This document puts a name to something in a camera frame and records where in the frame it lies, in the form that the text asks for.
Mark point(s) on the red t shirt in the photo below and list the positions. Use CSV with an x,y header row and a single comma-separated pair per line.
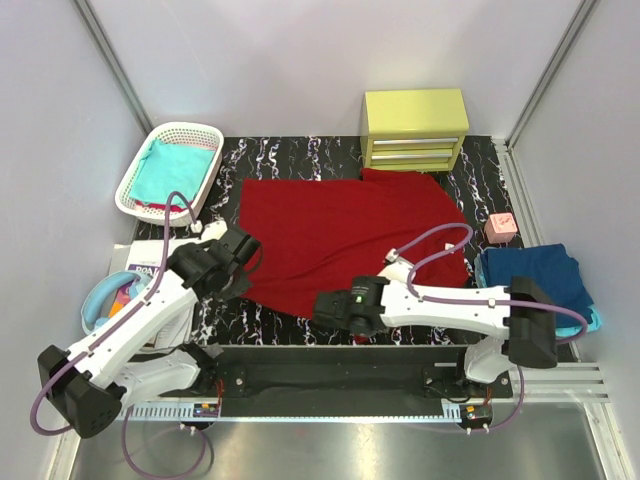
x,y
317,236

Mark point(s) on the white plastic laundry basket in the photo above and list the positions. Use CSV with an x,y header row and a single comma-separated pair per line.
x,y
182,133

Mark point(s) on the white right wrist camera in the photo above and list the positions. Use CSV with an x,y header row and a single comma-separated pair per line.
x,y
398,270

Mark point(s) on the pink cube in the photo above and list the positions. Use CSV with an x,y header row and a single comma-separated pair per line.
x,y
500,228

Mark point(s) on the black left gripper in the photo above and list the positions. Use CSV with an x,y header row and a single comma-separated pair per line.
x,y
242,242

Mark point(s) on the pink folded shirt in basket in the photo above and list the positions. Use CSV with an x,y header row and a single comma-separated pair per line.
x,y
175,207

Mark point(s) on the teal folded t shirt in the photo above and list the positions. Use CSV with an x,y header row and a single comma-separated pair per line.
x,y
166,168

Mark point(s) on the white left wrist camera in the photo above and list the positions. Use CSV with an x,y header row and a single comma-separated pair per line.
x,y
214,230

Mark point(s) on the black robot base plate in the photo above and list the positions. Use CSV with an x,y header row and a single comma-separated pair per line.
x,y
341,382

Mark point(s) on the light blue shirt under pile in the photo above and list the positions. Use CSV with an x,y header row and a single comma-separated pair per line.
x,y
590,322

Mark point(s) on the aluminium frame post left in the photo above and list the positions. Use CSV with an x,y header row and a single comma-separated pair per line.
x,y
107,52

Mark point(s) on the yellow green drawer cabinet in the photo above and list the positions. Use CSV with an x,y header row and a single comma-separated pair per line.
x,y
413,130

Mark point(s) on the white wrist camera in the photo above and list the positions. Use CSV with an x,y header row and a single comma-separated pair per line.
x,y
398,270
214,230

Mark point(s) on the aluminium frame post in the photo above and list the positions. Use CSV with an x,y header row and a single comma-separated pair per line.
x,y
570,36
107,52

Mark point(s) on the colourful Roald Dahl book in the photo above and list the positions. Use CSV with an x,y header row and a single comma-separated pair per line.
x,y
124,286

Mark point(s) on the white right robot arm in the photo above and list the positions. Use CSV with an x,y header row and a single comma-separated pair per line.
x,y
517,330

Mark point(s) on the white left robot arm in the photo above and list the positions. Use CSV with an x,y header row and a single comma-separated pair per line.
x,y
93,380

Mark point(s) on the aluminium frame post right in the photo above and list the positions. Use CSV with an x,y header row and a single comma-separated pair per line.
x,y
570,36

